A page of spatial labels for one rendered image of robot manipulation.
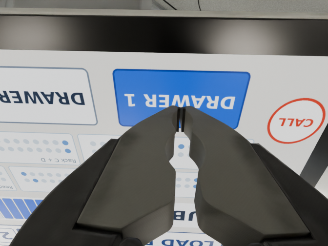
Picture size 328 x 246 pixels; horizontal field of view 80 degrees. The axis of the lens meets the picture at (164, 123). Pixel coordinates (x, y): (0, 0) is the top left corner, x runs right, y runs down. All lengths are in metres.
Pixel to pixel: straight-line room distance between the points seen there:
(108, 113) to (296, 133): 0.15
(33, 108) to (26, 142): 0.04
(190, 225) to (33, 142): 0.18
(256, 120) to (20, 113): 0.18
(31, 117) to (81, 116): 0.04
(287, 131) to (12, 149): 0.23
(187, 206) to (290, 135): 0.12
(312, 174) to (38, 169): 0.25
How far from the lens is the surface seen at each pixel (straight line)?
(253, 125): 0.17
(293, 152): 0.20
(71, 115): 0.17
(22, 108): 0.19
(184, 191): 0.21
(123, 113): 0.15
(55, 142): 0.19
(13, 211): 0.30
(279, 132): 0.18
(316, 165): 0.22
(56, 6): 0.31
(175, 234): 0.27
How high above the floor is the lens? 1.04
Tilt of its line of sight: 8 degrees down
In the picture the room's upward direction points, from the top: 178 degrees counter-clockwise
